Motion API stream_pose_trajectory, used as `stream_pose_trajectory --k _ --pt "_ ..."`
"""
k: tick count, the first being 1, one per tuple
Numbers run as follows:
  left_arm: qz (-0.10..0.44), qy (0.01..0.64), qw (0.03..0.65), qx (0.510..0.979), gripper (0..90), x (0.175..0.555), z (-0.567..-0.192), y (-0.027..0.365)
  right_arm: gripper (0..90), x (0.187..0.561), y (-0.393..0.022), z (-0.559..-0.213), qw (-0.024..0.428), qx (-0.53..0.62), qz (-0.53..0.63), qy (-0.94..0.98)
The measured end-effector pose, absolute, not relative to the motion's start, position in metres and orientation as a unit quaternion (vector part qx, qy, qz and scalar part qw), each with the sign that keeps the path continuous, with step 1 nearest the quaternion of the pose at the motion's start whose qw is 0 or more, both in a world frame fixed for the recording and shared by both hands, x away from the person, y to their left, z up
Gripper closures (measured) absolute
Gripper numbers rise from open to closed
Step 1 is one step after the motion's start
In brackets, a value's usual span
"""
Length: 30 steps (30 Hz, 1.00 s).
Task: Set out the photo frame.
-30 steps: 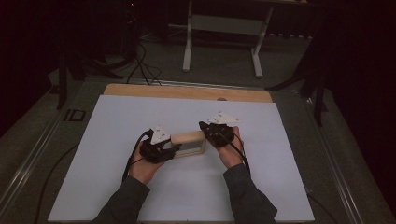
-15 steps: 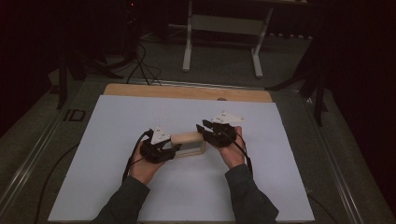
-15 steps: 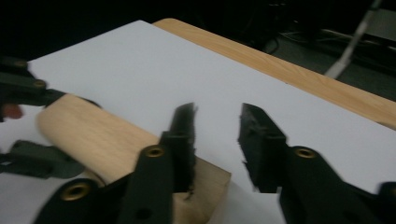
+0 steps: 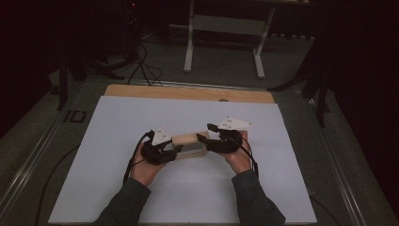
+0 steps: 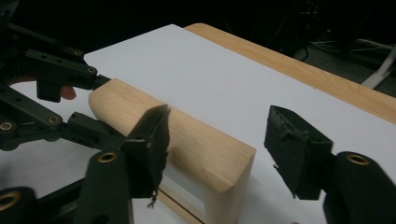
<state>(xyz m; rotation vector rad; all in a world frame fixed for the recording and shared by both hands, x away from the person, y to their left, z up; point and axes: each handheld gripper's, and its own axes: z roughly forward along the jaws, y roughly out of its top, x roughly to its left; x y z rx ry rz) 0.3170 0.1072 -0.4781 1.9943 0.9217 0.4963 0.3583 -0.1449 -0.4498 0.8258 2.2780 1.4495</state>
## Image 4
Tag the person's left hand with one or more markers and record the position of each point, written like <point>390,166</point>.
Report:
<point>146,171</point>

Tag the wooden picture frame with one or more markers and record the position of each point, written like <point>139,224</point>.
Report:
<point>189,139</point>

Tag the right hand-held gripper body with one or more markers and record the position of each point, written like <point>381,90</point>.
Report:
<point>227,144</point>

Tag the white metal desk frame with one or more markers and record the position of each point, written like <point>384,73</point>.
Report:
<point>226,25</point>

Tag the metal floor rail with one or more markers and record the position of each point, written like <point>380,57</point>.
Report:
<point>194,84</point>
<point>342,185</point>
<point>28,169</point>

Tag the black floor socket plate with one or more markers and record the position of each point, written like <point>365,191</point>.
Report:
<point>75,116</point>

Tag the white paper sheet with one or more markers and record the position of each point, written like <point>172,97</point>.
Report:
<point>188,194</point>

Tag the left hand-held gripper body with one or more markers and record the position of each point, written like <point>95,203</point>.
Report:
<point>155,153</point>

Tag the wooden table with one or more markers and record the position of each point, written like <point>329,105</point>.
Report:
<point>188,93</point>

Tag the person's right hand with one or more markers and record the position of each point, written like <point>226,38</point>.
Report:
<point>240,160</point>

